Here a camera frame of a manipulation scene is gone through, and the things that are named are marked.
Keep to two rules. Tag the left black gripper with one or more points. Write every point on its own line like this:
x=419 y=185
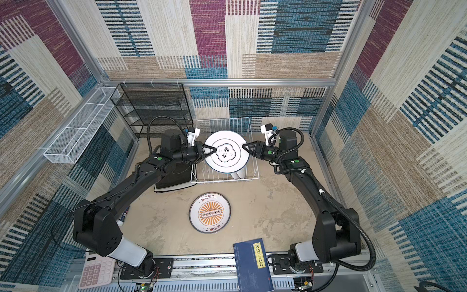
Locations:
x=199 y=149

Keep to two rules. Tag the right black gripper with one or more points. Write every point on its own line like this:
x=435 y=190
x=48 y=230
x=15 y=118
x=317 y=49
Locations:
x=256 y=145

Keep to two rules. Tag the white round plate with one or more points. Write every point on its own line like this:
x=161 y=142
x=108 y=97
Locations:
x=210 y=212
x=230 y=157
x=239 y=175

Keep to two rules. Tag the black square plate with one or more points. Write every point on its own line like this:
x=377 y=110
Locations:
x=181 y=174

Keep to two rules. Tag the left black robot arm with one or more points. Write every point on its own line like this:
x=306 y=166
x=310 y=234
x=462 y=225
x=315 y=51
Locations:
x=95 y=222

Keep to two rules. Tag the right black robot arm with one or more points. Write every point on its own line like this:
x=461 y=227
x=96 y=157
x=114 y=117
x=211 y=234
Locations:
x=337 y=237

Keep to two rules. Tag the black mesh shelf rack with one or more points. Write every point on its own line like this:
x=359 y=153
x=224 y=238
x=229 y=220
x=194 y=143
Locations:
x=150 y=109

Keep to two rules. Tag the blue white marker pen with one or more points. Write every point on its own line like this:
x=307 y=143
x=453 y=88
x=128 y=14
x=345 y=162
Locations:
x=122 y=218

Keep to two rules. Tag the blue book yellow label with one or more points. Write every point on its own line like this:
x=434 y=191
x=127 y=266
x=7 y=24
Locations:
x=252 y=267

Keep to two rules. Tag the pink calculator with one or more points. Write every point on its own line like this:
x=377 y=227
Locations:
x=97 y=271

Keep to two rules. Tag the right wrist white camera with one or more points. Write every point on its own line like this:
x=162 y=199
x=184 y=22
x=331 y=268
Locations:
x=270 y=132

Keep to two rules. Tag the white wire dish rack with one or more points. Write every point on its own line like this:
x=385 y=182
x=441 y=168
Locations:
x=201 y=172

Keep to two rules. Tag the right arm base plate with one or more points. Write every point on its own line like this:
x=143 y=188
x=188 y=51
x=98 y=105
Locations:
x=283 y=264

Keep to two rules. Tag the aluminium front rail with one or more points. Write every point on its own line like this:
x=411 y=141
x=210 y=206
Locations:
x=218 y=273

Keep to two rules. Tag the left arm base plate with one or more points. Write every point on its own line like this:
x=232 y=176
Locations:
x=160 y=268

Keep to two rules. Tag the white wire wall basket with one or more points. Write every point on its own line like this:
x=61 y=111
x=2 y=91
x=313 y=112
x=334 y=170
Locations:
x=73 y=140

